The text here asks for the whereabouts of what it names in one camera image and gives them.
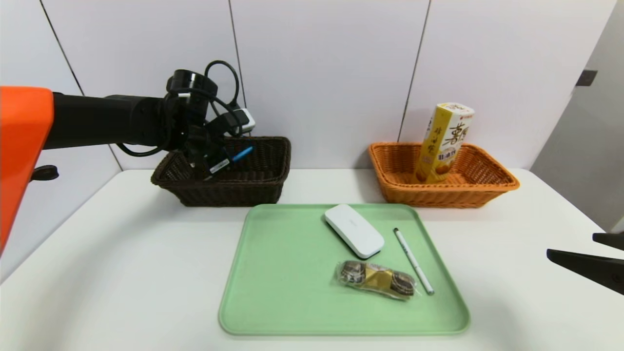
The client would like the clear chocolate snack packet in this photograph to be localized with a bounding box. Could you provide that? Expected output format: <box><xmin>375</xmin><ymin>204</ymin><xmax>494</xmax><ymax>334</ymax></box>
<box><xmin>334</xmin><ymin>258</ymin><xmax>419</xmax><ymax>301</ymax></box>

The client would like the yellow hexagonal snack box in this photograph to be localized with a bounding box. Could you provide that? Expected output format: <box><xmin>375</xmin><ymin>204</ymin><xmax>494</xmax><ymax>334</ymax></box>
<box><xmin>414</xmin><ymin>102</ymin><xmax>475</xmax><ymax>185</ymax></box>

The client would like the dark brown wicker basket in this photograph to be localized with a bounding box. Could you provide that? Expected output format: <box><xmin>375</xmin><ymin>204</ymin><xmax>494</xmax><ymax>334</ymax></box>
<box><xmin>151</xmin><ymin>136</ymin><xmax>292</xmax><ymax>207</ymax></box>

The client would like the orange wicker basket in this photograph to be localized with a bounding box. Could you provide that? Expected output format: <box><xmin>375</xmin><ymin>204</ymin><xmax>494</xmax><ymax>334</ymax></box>
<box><xmin>368</xmin><ymin>142</ymin><xmax>520</xmax><ymax>209</ymax></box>

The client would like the white oblong case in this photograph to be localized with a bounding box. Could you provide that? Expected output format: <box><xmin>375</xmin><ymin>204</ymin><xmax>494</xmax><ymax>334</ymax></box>
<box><xmin>325</xmin><ymin>204</ymin><xmax>385</xmax><ymax>259</ymax></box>

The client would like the white stylus pen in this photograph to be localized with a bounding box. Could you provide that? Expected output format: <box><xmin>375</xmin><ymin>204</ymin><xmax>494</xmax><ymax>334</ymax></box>
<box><xmin>393</xmin><ymin>228</ymin><xmax>434</xmax><ymax>296</ymax></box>

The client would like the light green plastic tray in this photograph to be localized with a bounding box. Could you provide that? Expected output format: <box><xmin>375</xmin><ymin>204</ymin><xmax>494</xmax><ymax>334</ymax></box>
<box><xmin>219</xmin><ymin>203</ymin><xmax>471</xmax><ymax>336</ymax></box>

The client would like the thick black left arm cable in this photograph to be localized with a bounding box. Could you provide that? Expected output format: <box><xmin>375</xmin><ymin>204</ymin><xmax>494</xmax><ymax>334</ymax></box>
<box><xmin>116</xmin><ymin>60</ymin><xmax>243</xmax><ymax>157</ymax></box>

